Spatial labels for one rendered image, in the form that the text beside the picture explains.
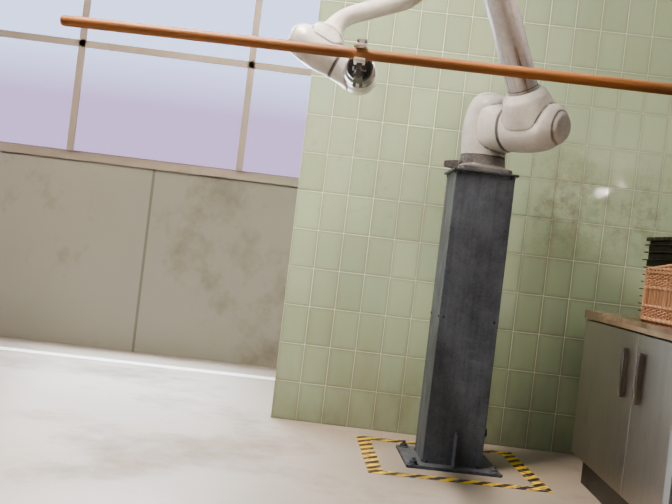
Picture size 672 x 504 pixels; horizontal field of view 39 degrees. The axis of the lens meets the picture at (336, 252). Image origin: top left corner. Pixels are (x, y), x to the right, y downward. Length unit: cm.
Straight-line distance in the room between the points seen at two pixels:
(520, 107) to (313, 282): 112
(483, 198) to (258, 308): 232
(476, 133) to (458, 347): 72
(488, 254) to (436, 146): 69
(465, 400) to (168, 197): 258
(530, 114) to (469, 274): 56
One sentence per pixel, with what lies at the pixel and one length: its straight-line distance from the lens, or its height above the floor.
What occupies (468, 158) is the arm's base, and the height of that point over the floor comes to 104.
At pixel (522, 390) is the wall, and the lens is 377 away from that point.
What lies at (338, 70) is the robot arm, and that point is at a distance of 279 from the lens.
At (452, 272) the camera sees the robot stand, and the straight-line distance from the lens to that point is 317.
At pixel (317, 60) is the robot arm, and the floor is 122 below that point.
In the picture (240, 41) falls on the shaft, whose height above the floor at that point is 119.
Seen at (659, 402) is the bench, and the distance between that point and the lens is 251.
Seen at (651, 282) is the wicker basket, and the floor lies 69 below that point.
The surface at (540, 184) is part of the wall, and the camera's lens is 376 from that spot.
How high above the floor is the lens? 66
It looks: level
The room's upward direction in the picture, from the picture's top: 7 degrees clockwise
